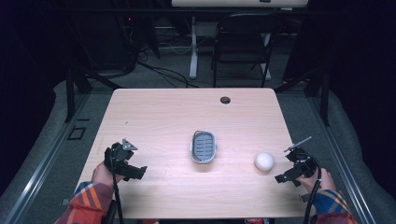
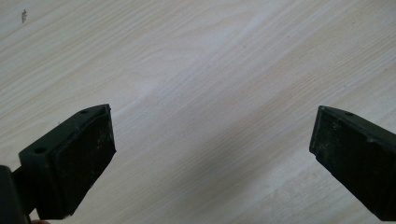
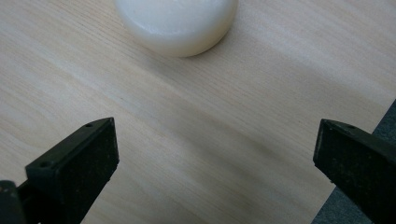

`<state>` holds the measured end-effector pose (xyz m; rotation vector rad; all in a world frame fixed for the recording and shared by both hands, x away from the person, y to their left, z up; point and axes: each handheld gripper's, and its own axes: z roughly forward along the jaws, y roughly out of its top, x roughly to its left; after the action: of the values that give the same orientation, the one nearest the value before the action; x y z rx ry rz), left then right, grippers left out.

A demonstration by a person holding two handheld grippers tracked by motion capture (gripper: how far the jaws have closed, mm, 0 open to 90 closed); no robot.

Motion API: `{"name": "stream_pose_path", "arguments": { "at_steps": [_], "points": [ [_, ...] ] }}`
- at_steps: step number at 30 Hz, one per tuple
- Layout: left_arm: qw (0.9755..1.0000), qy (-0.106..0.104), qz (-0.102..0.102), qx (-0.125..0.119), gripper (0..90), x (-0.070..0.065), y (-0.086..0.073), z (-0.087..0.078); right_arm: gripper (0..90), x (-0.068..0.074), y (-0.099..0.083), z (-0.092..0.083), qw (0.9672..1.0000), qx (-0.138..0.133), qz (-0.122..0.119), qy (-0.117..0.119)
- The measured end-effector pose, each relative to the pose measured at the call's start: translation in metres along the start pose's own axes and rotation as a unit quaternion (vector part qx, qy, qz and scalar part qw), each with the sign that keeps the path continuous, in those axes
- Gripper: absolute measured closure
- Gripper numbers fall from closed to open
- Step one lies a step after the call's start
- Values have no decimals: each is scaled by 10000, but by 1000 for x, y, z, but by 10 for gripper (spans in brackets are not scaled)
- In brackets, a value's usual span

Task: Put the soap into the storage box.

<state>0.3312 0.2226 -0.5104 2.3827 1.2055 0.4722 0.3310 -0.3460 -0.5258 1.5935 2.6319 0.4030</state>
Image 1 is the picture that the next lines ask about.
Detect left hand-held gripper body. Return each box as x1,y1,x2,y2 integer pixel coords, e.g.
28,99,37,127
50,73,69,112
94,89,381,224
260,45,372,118
104,138,140,175

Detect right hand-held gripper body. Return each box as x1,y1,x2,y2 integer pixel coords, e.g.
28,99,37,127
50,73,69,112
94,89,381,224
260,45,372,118
283,135,318,182

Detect person's left hand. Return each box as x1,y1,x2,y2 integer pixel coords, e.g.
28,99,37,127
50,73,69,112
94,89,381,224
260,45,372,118
91,161,125,189

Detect person's right hand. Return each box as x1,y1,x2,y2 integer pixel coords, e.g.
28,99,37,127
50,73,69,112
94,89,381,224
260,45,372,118
295,167,338,194

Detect white round soap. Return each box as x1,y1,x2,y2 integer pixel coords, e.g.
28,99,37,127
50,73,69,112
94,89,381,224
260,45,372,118
254,151,276,173

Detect black metal stand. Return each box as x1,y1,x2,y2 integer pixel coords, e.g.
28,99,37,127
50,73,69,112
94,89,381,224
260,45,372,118
274,63,332,127
63,63,123,123

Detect grey soap dish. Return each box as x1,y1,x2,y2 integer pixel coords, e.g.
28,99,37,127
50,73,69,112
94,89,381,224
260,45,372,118
189,130,219,165

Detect dark computer tower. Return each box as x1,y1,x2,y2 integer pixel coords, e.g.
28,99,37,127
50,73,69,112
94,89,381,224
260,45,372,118
73,12,138,71

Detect black folding chair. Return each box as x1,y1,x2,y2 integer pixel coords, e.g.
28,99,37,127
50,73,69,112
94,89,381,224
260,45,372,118
210,12,284,89

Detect white desk leg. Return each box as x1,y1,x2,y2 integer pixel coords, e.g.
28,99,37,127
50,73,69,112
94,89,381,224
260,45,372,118
189,16,200,80

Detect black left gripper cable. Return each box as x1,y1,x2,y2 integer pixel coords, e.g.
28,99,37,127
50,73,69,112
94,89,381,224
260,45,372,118
108,148,125,224

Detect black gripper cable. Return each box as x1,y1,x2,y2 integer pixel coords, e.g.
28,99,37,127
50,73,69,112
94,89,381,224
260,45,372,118
303,154,323,224
108,148,125,224

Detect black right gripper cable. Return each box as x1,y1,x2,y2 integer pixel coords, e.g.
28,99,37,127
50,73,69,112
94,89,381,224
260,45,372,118
303,154,323,224

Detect black floor cables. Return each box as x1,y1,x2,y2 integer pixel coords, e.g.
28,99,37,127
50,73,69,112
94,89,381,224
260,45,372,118
92,40,200,90

